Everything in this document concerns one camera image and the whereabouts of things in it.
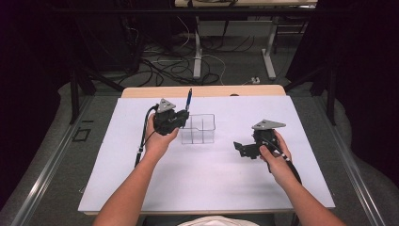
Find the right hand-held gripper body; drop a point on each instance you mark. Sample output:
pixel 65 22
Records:
pixel 266 135

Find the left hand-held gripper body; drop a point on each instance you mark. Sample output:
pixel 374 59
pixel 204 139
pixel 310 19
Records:
pixel 166 121

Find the blue pen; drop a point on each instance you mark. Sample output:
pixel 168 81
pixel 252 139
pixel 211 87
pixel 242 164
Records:
pixel 188 99

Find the clear acrylic organizer box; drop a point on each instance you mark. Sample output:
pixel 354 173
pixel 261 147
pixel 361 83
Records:
pixel 200 133

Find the person's left hand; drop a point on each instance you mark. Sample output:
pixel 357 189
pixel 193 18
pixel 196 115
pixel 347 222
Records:
pixel 158 142

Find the person's right hand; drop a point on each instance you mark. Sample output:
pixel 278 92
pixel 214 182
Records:
pixel 277 163

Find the white board sheet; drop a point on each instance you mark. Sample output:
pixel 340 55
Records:
pixel 204 175

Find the white power plug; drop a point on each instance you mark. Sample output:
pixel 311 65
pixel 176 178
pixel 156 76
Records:
pixel 255 80

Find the white metal desk leg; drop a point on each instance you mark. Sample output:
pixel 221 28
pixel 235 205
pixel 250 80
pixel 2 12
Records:
pixel 197 50
pixel 269 53

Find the person's light shirt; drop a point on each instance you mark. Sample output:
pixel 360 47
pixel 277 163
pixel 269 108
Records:
pixel 216 222

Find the black metal stand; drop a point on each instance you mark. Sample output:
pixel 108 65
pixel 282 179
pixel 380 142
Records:
pixel 329 91
pixel 75 94

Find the dark curtain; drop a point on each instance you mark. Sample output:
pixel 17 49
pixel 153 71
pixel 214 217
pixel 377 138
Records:
pixel 28 94
pixel 370 78

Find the metal floor rail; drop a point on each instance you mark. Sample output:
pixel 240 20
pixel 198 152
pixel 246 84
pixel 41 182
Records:
pixel 351 163
pixel 47 169

